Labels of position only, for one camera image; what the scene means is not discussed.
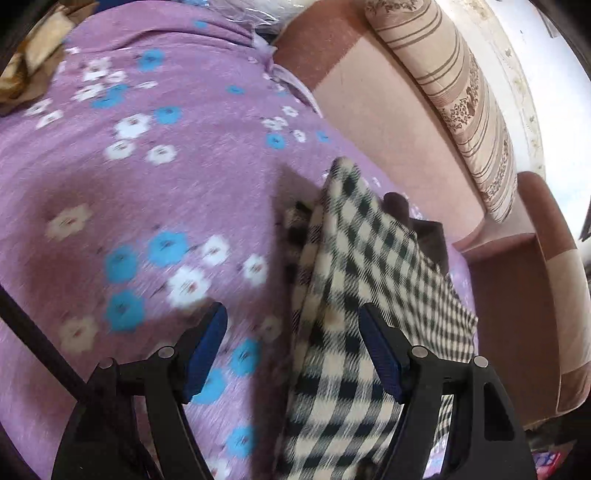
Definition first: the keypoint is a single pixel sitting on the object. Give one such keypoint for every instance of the red printed packet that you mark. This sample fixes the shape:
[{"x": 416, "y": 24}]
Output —
[{"x": 548, "y": 461}]

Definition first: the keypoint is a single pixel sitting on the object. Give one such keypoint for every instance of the beige patterned cloth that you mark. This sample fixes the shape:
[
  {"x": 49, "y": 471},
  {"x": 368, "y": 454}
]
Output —
[{"x": 37, "y": 50}]

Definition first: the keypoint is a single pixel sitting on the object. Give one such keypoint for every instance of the striped beige cushion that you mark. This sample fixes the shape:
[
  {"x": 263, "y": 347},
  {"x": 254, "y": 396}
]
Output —
[{"x": 461, "y": 92}]

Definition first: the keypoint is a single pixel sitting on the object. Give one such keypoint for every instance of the clear plastic bag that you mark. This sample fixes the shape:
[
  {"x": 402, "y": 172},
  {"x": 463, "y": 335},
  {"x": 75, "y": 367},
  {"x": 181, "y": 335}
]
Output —
[{"x": 249, "y": 9}]

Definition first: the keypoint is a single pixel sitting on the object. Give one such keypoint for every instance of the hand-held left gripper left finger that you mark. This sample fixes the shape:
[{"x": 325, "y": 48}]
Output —
[{"x": 203, "y": 355}]

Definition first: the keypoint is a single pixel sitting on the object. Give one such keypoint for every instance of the purple floral bedsheet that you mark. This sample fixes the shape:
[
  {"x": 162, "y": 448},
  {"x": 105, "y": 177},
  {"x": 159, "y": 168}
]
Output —
[{"x": 138, "y": 184}]

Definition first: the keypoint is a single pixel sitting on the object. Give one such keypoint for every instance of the pink brown sofa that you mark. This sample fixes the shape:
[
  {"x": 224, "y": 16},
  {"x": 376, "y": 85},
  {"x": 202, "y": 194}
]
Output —
[{"x": 383, "y": 106}]

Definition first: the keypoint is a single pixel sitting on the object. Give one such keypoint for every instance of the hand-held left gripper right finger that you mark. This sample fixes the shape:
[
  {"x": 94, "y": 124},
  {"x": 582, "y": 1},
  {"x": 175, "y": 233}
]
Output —
[{"x": 383, "y": 355}]

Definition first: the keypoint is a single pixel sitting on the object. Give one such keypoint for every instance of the checkered beige black shirt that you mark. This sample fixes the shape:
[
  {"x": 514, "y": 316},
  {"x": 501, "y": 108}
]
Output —
[{"x": 360, "y": 240}]

